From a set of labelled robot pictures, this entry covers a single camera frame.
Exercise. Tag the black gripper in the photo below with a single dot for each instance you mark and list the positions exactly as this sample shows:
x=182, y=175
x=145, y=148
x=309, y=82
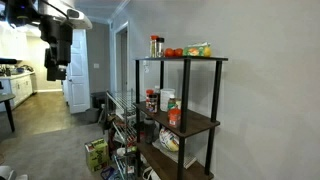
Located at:
x=58, y=35

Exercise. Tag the black lid spice bottle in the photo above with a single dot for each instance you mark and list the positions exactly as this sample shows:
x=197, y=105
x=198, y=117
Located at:
x=159, y=47

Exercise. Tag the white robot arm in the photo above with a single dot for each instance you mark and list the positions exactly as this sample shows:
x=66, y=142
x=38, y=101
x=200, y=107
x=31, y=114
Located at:
x=18, y=13

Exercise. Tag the orange lid spice bottle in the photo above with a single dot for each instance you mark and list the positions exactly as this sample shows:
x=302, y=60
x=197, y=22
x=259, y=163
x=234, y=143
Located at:
x=153, y=42

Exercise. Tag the green label sauce bottle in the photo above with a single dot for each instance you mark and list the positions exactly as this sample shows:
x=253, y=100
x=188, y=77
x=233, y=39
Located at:
x=171, y=102

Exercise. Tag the dark water bottle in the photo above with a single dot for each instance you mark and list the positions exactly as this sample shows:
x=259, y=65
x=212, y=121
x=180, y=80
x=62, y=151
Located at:
x=149, y=126

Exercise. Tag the dark wood black shelf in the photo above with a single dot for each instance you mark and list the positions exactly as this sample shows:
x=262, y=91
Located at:
x=192, y=123

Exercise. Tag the white panel door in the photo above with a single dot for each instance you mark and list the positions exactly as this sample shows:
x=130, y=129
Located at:
x=77, y=74

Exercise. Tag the white kitchen cabinet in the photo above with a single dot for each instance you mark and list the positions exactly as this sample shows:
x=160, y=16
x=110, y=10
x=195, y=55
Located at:
x=19, y=85

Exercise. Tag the small dark side table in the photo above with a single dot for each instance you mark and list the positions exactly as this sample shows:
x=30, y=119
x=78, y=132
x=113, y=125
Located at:
x=5, y=98

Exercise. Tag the grey trash bin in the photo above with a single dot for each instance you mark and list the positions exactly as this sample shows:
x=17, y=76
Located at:
x=92, y=115

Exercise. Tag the left red tomato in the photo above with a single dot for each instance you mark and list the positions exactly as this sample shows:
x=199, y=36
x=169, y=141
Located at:
x=169, y=52

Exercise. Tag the red tomato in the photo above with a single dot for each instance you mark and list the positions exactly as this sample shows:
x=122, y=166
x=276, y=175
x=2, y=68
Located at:
x=169, y=52
x=178, y=52

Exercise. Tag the red lid dark jar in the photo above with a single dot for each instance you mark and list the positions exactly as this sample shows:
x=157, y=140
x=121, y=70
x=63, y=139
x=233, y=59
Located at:
x=151, y=101

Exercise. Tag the right red tomato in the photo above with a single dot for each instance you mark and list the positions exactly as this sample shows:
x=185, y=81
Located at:
x=178, y=52

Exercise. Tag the white plastic tub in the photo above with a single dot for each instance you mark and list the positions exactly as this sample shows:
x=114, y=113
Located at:
x=164, y=97

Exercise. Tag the green cardboard box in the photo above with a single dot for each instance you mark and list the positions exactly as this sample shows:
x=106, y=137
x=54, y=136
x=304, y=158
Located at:
x=96, y=154

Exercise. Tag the orange lid seasoning jar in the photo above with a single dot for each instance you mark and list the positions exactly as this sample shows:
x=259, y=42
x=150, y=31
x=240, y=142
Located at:
x=174, y=116

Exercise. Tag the green plastic food bag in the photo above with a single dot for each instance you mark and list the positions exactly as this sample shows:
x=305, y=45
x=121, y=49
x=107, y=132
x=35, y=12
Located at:
x=198, y=49

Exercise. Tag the chrome wire rack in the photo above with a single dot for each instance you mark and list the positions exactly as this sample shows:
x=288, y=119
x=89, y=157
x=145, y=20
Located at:
x=122, y=113

